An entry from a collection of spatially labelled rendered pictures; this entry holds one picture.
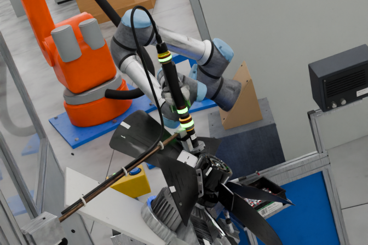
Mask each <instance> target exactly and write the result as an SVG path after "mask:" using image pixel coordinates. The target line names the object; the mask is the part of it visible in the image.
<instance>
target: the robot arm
mask: <svg viewBox="0 0 368 245"><path fill-rule="evenodd" d="M131 11H132V9H130V10H127V11H126V12H125V14H124V16H123V17H122V19H121V21H120V23H119V25H118V27H117V29H116V31H115V33H114V35H113V37H112V39H111V42H110V50H111V55H112V58H113V60H114V62H115V64H116V66H117V68H118V69H119V70H120V71H121V72H122V73H124V74H127V75H128V76H129V78H130V79H131V80H132V81H133V82H134V83H135V84H136V85H137V86H138V87H139V88H140V90H141V91H142V92H143V93H144V94H145V95H146V96H147V97H148V98H149V99H150V100H151V101H152V103H153V104H154V105H155V106H157V105H156V102H155V100H154V97H153V93H152V90H151V87H150V84H149V82H148V79H147V76H146V73H145V70H144V67H143V65H142V63H141V62H140V58H139V57H138V56H137V54H136V51H137V47H136V43H135V40H134V36H133V32H132V29H131V24H130V14H131ZM154 23H155V25H156V28H157V31H158V34H160V36H161V38H162V41H164V42H165V43H166V45H167V48H168V51H171V52H173V53H176V54H179V55H182V56H185V57H188V58H190V59H194V60H196V62H197V64H198V65H197V64H194V65H193V66H192V68H191V70H190V73H189V75H188V77H187V76H185V75H183V74H181V73H179V72H177V70H176V65H175V62H174V61H172V65H173V67H174V70H175V73H176V76H177V79H178V82H179V85H180V88H181V91H182V94H183V97H184V100H185V103H186V106H187V109H188V111H189V109H190V108H191V106H192V104H193V103H194V101H195V102H201V101H202V100H203V99H204V98H205V97H206V98H208V99H210V100H212V101H214V102H215V103H216V104H217V105H218V106H219V107H220V108H221V109H222V110H224V111H226V112H227V111H229V110H230V109H231V108H232V107H233V106H234V104H235V103H236V101H237V99H238V97H239V94H240V91H241V89H242V83H241V82H239V81H237V80H232V79H225V78H223V77H221V75H222V74H223V72H224V71H225V69H226V68H227V66H228V65H229V63H230V62H231V60H232V58H233V56H234V52H233V50H232V49H231V47H230V46H229V45H228V44H226V43H225V42H224V41H222V40H220V39H218V38H214V39H213V40H212V41H209V40H205V41H203V42H201V41H199V40H196V39H193V38H191V37H188V36H185V35H182V34H179V33H177V32H174V31H171V30H168V29H166V28H163V27H160V26H157V24H156V22H155V21H154ZM134 28H135V32H136V36H137V40H138V43H139V45H142V46H149V45H153V46H156V44H157V41H156V34H155V31H154V29H153V26H152V23H151V21H150V19H149V17H148V15H147V14H146V12H145V11H143V10H140V9H136V10H135V12H134ZM148 73H149V76H150V78H151V81H152V84H153V87H154V90H155V93H156V96H157V99H158V102H159V105H160V109H161V111H162V113H163V120H164V125H165V126H166V127H168V128H170V129H175V128H177V127H178V126H179V125H180V121H179V118H180V116H179V113H178V112H177V110H176V107H175V105H174V100H173V98H172V96H171V93H170V90H169V87H168V84H167V82H166V78H165V76H164V73H163V70H162V68H160V69H159V70H158V72H157V79H156V78H155V77H154V76H153V75H152V74H151V73H150V72H149V71H148Z"/></svg>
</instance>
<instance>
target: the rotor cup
mask: <svg viewBox="0 0 368 245"><path fill-rule="evenodd" d="M215 163H219V164H220V166H218V165H216V164H215ZM194 168H195V170H197V169H201V171H202V180H203V192H204V193H203V196H202V197H199V198H198V202H200V203H202V204H204V205H206V206H209V207H215V206H216V205H217V203H218V198H217V196H216V194H215V193H218V192H219V186H220V183H222V184H223V183H224V182H225V180H226V179H227V178H228V177H229V178H228V179H227V181H226V182H225V184H224V185H226V184H227V182H228V181H229V179H230V177H231V176H232V174H233V172H232V170H231V169H230V167H229V166H228V165H226V164H225V163H224V162H223V161H221V160H220V159H218V158H217V157H215V156H213V155H210V154H204V155H203V156H202V157H201V159H200V160H199V162H198V163H197V164H196V166H195V167H194ZM210 168H212V170H211V171H210V173H209V174H208V175H206V173H207V171H208V170H209V169H210Z"/></svg>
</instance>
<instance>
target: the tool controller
mask: <svg viewBox="0 0 368 245"><path fill-rule="evenodd" d="M308 69H309V76H310V84H311V88H312V95H313V100H315V102H316V103H317V105H318V106H319V108H320V109H321V110H322V111H323V112H327V111H329V110H332V109H335V108H337V107H340V106H343V105H345V104H349V103H351V102H354V101H357V100H360V99H362V98H365V97H368V46H367V45H366V44H363V45H360V46H357V47H355V48H352V49H349V50H346V51H343V52H341V53H338V54H335V55H332V56H329V57H326V58H324V59H321V60H318V61H315V62H312V63H309V64H308Z"/></svg>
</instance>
